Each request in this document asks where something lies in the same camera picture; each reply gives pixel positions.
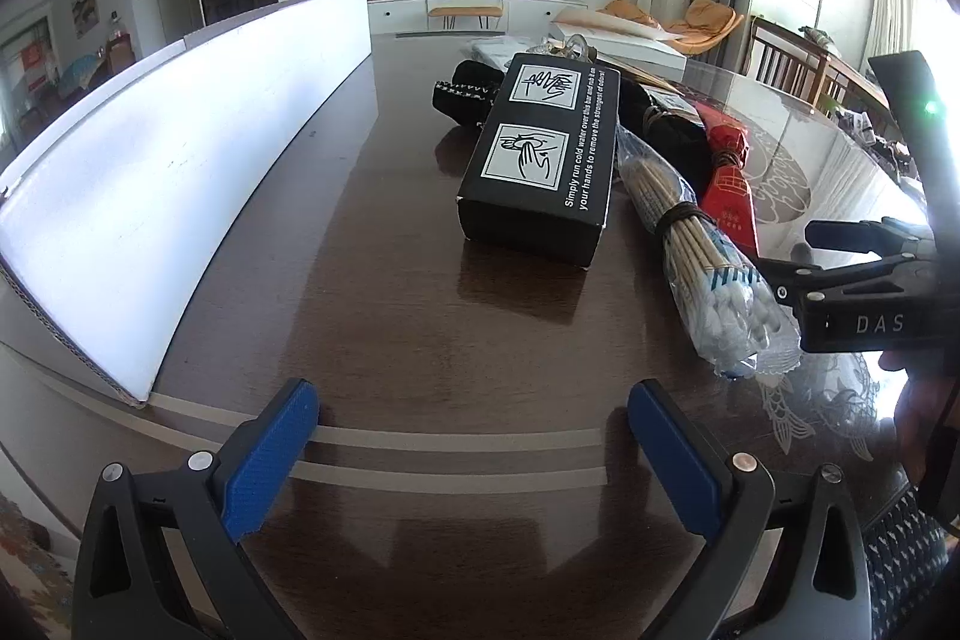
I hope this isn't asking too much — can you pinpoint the dark patterned clothing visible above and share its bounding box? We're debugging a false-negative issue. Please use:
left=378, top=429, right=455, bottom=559
left=862, top=490, right=953, bottom=618

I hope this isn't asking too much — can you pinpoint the orange lounge chair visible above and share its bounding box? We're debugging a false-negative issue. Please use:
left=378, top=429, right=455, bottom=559
left=600, top=0, right=745, bottom=67

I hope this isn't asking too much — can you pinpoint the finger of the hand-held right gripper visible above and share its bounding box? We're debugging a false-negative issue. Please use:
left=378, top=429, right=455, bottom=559
left=806, top=220, right=935, bottom=255
left=754, top=250, right=938, bottom=305

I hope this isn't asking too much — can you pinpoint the orange bench stool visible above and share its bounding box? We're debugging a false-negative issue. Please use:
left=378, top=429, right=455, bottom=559
left=427, top=5, right=502, bottom=32

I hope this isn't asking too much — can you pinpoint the clear plastic piece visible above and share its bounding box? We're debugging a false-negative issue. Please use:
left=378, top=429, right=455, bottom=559
left=555, top=32, right=597, bottom=64

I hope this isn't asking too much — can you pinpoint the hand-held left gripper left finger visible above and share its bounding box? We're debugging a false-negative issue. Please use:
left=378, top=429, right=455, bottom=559
left=71, top=377, right=321, bottom=640

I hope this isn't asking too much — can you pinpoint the bag of cotton swabs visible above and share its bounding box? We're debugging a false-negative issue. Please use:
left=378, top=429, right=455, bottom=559
left=615, top=126, right=803, bottom=382

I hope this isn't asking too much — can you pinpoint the black printed box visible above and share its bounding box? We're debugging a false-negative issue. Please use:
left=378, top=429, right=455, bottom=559
left=456, top=52, right=622, bottom=270

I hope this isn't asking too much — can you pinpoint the wooden chair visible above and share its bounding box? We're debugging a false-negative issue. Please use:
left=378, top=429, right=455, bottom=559
left=746, top=16, right=833, bottom=101

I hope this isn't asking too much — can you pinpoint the red packet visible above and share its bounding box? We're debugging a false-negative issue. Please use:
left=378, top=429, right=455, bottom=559
left=690, top=100, right=762, bottom=262

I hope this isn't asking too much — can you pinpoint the blue covered chair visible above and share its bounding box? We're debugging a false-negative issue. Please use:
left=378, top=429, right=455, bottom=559
left=56, top=55, right=102, bottom=101

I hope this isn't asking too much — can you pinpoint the patterned rug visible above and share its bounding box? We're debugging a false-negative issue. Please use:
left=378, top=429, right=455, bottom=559
left=0, top=490, right=76, bottom=640

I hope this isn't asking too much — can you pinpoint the cluttered wooden side table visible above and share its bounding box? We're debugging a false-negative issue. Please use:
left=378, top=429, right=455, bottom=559
left=817, top=47, right=912, bottom=161

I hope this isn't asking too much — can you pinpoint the person's right hand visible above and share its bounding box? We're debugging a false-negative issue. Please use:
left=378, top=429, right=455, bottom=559
left=895, top=377, right=938, bottom=483

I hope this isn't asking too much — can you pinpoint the white television cabinet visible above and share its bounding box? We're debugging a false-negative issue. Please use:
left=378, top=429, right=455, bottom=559
left=366, top=0, right=590, bottom=37

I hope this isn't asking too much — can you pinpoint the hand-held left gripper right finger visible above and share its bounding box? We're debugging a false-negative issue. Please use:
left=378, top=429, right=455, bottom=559
left=627, top=379, right=875, bottom=640

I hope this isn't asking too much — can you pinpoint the white flat box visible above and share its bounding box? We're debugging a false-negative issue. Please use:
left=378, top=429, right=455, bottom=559
left=551, top=6, right=687, bottom=79

